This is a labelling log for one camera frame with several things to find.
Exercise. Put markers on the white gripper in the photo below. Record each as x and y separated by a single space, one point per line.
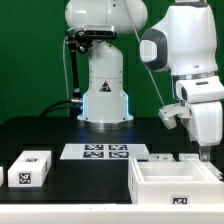
205 126

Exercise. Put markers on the white door panel with marker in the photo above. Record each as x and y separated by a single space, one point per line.
161 157

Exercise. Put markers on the white cabinet body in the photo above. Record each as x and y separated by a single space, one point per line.
174 182

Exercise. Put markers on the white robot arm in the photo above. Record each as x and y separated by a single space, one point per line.
183 42

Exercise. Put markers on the white base marker plate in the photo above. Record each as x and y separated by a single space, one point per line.
104 152

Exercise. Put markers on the white box with marker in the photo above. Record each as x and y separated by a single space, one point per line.
30 169

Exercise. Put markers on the white L-shaped corner fence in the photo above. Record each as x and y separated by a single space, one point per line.
111 214

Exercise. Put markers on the white block at left edge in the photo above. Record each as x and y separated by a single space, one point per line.
1 176

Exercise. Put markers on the grey depth camera bar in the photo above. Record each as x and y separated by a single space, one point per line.
99 31

